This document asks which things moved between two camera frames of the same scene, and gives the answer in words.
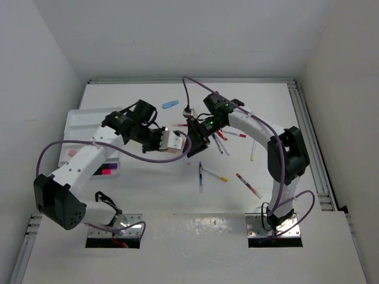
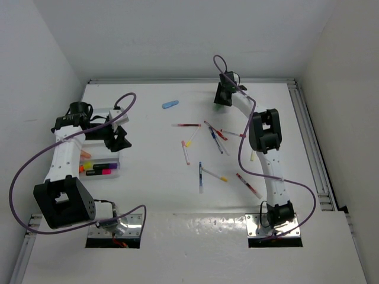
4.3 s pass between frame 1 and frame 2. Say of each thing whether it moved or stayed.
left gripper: moved
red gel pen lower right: stayed
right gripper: moved
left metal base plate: stayed
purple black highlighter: stayed
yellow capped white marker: stayed
